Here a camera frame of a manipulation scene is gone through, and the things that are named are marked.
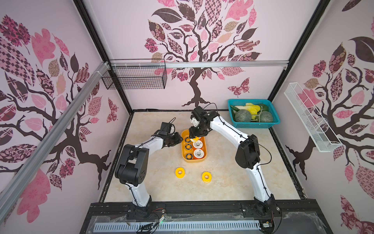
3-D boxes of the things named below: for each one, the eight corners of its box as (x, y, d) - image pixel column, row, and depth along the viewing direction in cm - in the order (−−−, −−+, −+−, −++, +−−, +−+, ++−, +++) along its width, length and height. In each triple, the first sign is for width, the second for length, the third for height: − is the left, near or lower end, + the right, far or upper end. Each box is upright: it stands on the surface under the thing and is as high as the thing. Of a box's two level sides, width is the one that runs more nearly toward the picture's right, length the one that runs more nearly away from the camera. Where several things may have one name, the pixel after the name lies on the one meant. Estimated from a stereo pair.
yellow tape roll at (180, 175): (175, 178, 87) (174, 176, 85) (175, 168, 91) (175, 167, 89) (185, 178, 87) (185, 176, 85) (185, 168, 91) (185, 167, 89)
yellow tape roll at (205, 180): (202, 183, 85) (202, 181, 83) (201, 173, 89) (201, 171, 87) (211, 183, 85) (212, 181, 83) (210, 173, 89) (211, 171, 87)
